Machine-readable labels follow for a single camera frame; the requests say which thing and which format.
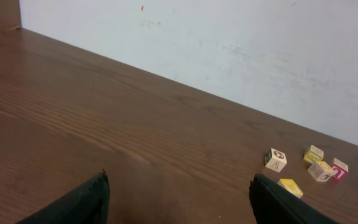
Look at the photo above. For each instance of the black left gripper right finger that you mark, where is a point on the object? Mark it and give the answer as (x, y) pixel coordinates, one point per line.
(272, 204)

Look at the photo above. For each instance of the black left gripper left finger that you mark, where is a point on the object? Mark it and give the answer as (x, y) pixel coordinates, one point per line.
(88, 203)

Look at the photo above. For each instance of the yellow white block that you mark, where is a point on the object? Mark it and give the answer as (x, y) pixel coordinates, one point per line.
(321, 171)

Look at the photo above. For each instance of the yellow bordered block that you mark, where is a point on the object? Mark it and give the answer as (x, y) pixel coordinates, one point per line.
(313, 154)

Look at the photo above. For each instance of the yellow top block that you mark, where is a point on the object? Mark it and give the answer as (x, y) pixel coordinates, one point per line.
(291, 186)

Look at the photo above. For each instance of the white block with letter A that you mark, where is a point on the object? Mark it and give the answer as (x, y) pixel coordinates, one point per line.
(275, 160)

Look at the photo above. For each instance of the red bordered block rear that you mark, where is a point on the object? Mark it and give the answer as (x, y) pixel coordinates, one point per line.
(340, 169)

